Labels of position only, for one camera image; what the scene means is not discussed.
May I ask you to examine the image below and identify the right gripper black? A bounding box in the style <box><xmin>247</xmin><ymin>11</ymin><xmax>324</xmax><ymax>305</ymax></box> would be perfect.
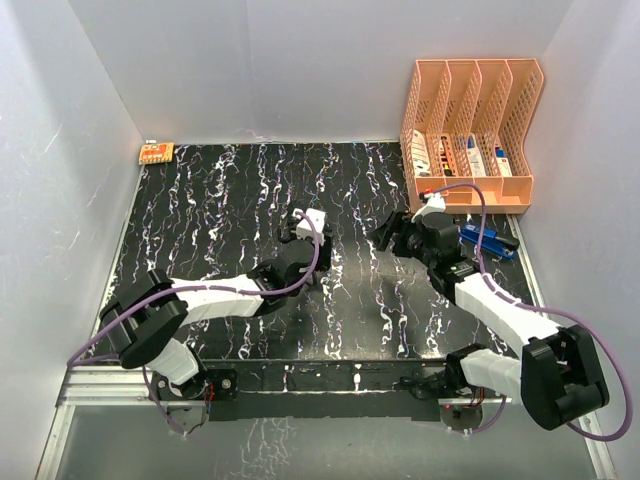
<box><xmin>371</xmin><ymin>210</ymin><xmax>436</xmax><ymax>268</ymax></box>

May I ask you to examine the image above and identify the orange black padlock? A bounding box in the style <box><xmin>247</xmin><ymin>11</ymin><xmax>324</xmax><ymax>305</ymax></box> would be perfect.
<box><xmin>305</xmin><ymin>272</ymin><xmax>320</xmax><ymax>289</ymax></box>

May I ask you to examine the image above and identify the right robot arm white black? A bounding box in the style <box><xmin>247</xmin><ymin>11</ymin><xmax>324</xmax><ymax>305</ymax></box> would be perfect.
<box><xmin>369</xmin><ymin>212</ymin><xmax>610</xmax><ymax>430</ymax></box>

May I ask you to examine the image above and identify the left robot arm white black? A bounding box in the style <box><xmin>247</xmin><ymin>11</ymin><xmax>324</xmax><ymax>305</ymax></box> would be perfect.
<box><xmin>100</xmin><ymin>237</ymin><xmax>332</xmax><ymax>400</ymax></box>

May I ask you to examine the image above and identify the dark marker in organizer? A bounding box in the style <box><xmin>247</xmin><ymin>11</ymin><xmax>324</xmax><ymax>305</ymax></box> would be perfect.
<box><xmin>438</xmin><ymin>136</ymin><xmax>454</xmax><ymax>177</ymax></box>

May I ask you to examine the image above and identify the white blue box in organizer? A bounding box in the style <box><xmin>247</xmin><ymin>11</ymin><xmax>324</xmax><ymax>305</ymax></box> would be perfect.
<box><xmin>466</xmin><ymin>133</ymin><xmax>487</xmax><ymax>177</ymax></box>

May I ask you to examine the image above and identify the blue stapler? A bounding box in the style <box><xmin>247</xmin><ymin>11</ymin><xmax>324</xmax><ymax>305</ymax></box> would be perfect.
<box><xmin>460</xmin><ymin>224</ymin><xmax>520</xmax><ymax>259</ymax></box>

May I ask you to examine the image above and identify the blue red box in organizer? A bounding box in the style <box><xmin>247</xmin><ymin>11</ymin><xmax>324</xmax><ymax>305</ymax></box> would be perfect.
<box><xmin>494</xmin><ymin>145</ymin><xmax>513</xmax><ymax>177</ymax></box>

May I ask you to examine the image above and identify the pink plastic file organizer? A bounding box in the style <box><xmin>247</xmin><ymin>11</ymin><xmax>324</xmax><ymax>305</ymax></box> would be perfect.
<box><xmin>400</xmin><ymin>58</ymin><xmax>544</xmax><ymax>214</ymax></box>

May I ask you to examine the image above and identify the orange small card box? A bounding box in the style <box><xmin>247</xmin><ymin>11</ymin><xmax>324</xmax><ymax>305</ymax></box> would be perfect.
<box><xmin>138</xmin><ymin>142</ymin><xmax>175</xmax><ymax>165</ymax></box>

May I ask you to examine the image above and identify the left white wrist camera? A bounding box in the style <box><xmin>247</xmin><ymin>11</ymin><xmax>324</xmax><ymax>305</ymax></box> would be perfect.
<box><xmin>293</xmin><ymin>208</ymin><xmax>327</xmax><ymax>246</ymax></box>

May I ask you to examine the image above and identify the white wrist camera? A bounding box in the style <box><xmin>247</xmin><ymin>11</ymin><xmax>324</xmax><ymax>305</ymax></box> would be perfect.
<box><xmin>411</xmin><ymin>193</ymin><xmax>446</xmax><ymax>223</ymax></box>
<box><xmin>293</xmin><ymin>208</ymin><xmax>327</xmax><ymax>246</ymax></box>

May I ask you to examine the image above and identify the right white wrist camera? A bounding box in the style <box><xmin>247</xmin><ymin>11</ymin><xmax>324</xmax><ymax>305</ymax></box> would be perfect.
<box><xmin>411</xmin><ymin>193</ymin><xmax>446</xmax><ymax>223</ymax></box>

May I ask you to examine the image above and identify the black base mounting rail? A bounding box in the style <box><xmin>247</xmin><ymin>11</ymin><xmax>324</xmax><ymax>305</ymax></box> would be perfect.
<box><xmin>149</xmin><ymin>357</ymin><xmax>506</xmax><ymax>424</ymax></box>

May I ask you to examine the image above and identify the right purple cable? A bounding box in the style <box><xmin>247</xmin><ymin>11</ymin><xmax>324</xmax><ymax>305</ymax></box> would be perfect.
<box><xmin>434</xmin><ymin>181</ymin><xmax>635</xmax><ymax>442</ymax></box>

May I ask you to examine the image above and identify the purple cable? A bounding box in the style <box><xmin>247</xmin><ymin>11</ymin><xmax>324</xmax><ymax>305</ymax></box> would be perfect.
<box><xmin>65</xmin><ymin>209</ymin><xmax>322</xmax><ymax>441</ymax></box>
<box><xmin>434</xmin><ymin>181</ymin><xmax>635</xmax><ymax>442</ymax></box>

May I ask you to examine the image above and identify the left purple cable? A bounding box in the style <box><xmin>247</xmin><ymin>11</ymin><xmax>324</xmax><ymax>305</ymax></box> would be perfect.
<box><xmin>65</xmin><ymin>209</ymin><xmax>322</xmax><ymax>441</ymax></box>

